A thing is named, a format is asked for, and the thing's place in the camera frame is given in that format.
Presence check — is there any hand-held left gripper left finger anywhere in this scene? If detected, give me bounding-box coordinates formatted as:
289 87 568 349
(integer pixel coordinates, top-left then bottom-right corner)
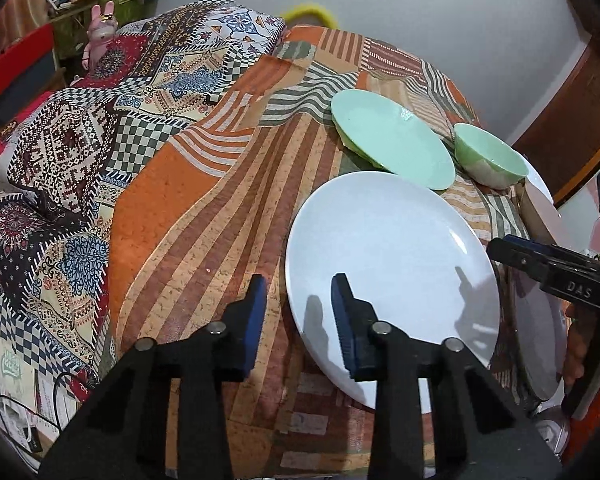
37 274 268 480

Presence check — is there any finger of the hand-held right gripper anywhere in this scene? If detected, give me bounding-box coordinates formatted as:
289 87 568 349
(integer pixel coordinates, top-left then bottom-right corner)
487 234 556 288

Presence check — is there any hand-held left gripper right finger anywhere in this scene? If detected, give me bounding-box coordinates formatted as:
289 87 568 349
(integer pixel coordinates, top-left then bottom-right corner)
331 274 563 480

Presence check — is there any white bowl with brown dots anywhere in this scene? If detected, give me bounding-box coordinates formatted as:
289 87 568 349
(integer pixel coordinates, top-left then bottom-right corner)
524 157 556 205

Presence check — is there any large white plate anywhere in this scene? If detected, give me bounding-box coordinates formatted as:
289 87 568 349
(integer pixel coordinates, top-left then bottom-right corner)
285 171 501 410

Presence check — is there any green bowl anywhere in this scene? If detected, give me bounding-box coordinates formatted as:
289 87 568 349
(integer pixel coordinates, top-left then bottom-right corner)
452 122 530 191

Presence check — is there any green plate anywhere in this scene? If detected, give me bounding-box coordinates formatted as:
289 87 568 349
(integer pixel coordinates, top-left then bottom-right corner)
330 89 456 191

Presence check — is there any person's right hand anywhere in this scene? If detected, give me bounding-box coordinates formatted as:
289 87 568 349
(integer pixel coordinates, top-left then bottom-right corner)
563 304 600 392

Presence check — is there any orange striped blanket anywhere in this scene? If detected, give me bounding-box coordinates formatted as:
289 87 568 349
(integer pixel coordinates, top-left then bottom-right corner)
92 25 531 478

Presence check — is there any wooden door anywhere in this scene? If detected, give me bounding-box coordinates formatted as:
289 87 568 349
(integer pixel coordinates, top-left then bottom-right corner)
510 0 600 206

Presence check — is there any patterned patchwork blanket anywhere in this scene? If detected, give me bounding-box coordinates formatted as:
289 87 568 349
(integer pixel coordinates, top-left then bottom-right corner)
0 0 288 403

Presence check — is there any printed white paper pile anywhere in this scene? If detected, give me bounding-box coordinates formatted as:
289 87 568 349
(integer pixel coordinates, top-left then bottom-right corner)
0 335 81 461

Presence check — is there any pink rabbit toy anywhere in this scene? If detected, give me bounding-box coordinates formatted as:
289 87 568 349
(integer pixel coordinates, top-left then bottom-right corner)
81 2 118 68

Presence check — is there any dark flat box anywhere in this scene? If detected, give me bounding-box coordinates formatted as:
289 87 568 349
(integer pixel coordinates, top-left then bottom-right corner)
0 52 60 128

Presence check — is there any green box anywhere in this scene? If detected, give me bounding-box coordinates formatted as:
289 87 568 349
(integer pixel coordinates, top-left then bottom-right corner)
50 0 141 56

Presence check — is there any red box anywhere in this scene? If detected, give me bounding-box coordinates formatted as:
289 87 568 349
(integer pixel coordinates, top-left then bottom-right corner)
0 22 56 101

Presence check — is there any pink curtain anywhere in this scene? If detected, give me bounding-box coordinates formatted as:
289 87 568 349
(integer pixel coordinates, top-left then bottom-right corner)
0 0 51 56

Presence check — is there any black cable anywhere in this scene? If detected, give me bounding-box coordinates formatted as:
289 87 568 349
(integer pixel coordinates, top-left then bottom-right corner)
0 370 96 456

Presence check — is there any yellow ring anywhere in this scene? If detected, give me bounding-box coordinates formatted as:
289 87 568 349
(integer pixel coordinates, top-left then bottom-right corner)
280 2 341 28

